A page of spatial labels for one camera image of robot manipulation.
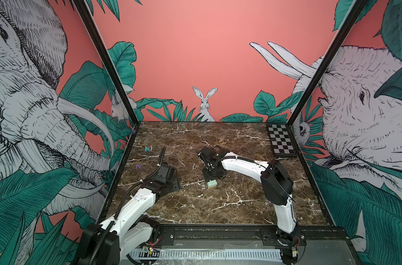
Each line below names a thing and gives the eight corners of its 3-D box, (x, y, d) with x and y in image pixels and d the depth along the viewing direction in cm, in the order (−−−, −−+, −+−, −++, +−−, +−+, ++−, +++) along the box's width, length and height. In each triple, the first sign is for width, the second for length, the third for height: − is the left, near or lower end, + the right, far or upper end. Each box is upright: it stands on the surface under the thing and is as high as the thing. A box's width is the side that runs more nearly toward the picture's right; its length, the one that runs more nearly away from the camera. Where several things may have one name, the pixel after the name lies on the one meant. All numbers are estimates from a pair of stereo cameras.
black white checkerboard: (275, 157, 104) (276, 155, 102) (264, 125, 122) (265, 123, 120) (298, 157, 104) (300, 155, 102) (285, 125, 122) (286, 123, 120)
